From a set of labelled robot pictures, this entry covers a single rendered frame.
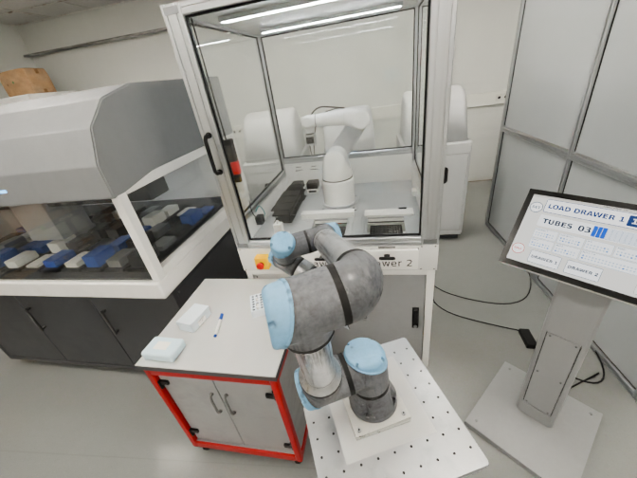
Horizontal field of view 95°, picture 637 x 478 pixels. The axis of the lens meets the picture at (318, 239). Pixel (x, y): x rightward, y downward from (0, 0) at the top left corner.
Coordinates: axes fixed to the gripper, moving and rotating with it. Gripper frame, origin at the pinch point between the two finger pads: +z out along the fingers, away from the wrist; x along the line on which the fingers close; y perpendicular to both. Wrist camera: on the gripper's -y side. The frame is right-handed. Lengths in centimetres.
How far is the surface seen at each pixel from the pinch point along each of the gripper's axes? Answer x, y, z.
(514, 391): 1, 96, 94
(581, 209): -69, 21, 47
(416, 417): 19.4, 6.3, 30.1
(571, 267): -49, 22, 53
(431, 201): -52, 34, 2
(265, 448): 88, 59, -5
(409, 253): -30, 49, 6
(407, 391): 15.8, 12.8, 25.8
